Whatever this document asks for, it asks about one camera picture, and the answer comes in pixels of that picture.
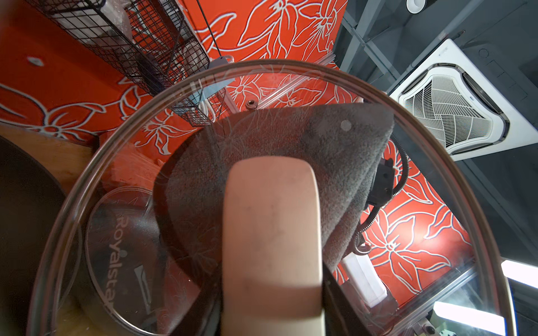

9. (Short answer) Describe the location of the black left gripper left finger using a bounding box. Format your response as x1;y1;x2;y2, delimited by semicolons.
170;264;223;336

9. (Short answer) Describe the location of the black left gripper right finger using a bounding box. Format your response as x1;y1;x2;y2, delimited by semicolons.
322;263;371;336

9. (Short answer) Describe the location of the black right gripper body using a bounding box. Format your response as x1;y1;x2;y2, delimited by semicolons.
367;159;395;206

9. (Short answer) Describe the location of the grey cleaning cloth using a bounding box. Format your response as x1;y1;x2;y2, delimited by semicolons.
153;103;395;282

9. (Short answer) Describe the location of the glass lid with cream handle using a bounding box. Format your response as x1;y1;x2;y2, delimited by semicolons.
27;60;517;335

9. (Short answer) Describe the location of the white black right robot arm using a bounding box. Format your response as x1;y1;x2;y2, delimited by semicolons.
343;159;399;308

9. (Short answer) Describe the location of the black lidded frying pan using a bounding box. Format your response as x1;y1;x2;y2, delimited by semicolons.
76;186;200;335

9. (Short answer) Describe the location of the white ceiling air conditioner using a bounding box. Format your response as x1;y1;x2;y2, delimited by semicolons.
389;39;537;161

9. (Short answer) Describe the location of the light blue box in basket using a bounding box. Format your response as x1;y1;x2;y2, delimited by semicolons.
189;56;235;106

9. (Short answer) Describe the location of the brown pan with cream handle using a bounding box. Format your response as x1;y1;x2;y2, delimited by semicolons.
1;138;65;335

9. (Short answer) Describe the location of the black wire wall basket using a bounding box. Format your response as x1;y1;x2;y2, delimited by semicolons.
24;0;230;127

